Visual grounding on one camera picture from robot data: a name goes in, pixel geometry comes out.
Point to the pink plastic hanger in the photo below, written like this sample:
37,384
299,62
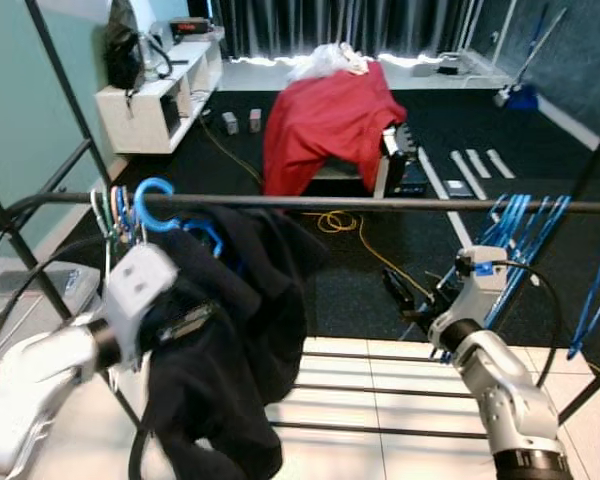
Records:
120,210

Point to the black curtain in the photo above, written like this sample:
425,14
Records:
330,25

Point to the white shelf unit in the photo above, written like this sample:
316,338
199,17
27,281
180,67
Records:
145,125

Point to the black garment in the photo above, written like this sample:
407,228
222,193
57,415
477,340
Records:
250,300

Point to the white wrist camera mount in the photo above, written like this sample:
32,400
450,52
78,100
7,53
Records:
140,285
475,295

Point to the black bag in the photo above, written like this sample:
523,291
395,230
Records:
122,55

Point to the black metal clothes rack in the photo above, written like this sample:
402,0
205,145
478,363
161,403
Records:
380,204

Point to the white crumpled cloth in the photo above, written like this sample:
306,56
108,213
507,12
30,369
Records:
325,62

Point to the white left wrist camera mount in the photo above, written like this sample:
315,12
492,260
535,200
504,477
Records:
140,285

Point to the pale green plastic hanger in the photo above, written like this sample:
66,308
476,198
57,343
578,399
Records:
100,215

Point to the red cloth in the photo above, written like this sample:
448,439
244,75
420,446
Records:
330,120

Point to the short white floor strip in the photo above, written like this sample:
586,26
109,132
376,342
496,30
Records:
467,175

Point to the long white floor strip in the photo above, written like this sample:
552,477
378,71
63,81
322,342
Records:
433,175

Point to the small grey box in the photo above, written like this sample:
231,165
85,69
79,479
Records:
255,120
229,122

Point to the white window bench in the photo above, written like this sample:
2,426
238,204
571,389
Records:
260,75

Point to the black digital clock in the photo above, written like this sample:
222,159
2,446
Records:
190,28

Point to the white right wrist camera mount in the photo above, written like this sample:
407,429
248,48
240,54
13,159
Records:
475,295

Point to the blue plastic hanger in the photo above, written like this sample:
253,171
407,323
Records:
528,225
595,290
139,207
508,215
550,215

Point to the mop with blue head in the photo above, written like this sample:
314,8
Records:
520,98

